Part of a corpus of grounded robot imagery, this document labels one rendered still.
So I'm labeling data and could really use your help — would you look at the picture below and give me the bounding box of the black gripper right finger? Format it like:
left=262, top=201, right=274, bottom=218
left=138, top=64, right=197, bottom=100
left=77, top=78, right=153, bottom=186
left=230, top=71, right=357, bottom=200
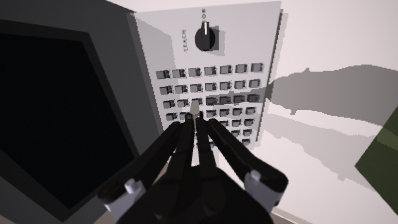
left=194, top=102, right=289, bottom=220

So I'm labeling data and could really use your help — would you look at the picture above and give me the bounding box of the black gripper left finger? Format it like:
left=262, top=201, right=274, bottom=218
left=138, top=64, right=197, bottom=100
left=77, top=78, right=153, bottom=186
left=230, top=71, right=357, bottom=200
left=97, top=102, right=196, bottom=223

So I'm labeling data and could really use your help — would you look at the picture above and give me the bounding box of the grey control console with keypad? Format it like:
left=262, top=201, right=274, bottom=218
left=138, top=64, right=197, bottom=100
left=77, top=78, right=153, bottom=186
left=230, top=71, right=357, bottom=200
left=0, top=0, right=282, bottom=224

